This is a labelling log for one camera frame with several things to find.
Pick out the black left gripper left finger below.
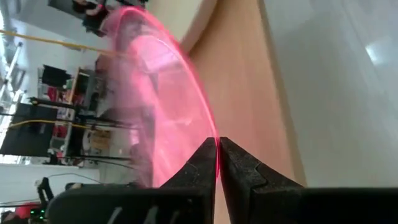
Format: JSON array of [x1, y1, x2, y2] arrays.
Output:
[[45, 136, 218, 224]]

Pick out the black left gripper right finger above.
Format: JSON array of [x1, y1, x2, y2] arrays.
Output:
[[219, 136, 398, 224]]

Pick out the pink translucent plate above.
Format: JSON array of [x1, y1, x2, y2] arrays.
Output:
[[99, 6, 220, 189]]

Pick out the wooden shelf with black frame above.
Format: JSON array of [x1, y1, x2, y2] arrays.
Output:
[[180, 0, 308, 224]]

